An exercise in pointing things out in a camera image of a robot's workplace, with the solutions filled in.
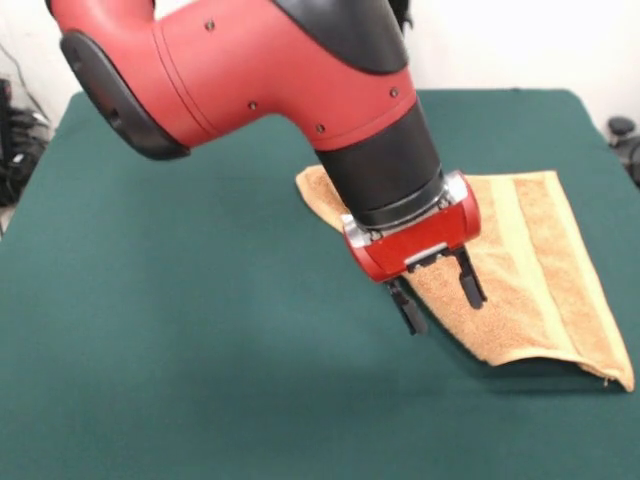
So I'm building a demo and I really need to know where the tan terry towel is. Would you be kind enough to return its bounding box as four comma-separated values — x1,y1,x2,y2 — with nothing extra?
294,164,636,394

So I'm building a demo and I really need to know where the dark green table cloth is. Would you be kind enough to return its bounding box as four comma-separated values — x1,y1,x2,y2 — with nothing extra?
0,88,640,480

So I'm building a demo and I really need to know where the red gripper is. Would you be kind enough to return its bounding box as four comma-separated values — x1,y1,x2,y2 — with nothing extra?
347,172,489,337

